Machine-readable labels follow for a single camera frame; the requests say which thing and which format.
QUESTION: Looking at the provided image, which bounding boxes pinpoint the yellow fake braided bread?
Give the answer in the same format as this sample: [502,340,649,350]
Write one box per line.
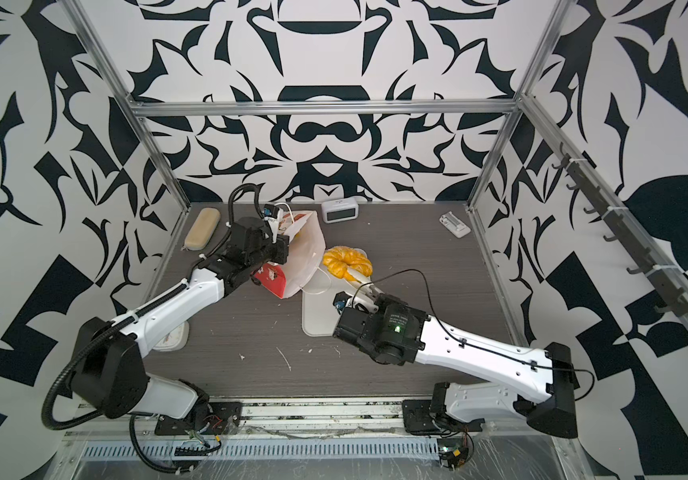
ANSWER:
[322,246,373,282]

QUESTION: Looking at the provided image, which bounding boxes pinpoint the red white paper bag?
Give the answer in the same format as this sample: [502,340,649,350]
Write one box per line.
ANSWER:
[256,203,325,299]

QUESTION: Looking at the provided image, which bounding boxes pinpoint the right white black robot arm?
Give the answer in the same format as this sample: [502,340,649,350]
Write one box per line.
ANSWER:
[332,281,579,439]

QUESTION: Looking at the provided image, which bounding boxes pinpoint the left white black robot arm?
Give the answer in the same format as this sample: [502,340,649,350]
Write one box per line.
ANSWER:
[41,204,290,430]

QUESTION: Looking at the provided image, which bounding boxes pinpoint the beige glasses case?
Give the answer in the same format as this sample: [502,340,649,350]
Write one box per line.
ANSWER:
[183,207,221,251]

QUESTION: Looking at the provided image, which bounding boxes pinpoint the white plastic tray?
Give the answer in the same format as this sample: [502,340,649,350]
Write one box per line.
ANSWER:
[302,265,356,337]

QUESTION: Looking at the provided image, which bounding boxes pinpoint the white digital alarm clock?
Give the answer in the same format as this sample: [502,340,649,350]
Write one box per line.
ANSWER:
[321,198,359,224]

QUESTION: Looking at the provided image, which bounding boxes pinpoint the small white remote device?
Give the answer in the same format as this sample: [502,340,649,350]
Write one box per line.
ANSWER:
[439,212,471,239]

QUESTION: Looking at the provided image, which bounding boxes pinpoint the small green circuit board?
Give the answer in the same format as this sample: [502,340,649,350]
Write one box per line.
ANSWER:
[437,435,475,470]

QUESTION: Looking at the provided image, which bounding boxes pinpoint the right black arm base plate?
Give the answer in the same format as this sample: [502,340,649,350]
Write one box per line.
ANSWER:
[401,399,485,436]

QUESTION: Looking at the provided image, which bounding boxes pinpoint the black corrugated cable hose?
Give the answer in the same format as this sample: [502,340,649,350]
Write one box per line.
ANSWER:
[40,182,267,475]

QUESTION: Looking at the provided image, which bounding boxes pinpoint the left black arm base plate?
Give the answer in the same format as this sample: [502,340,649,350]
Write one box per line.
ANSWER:
[154,402,243,436]

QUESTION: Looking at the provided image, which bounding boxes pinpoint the white perforated cable duct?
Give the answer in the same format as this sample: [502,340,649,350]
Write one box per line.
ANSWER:
[79,437,441,462]

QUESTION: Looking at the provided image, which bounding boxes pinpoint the grey wall hook rack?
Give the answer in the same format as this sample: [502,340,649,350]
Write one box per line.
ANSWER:
[553,143,688,317]

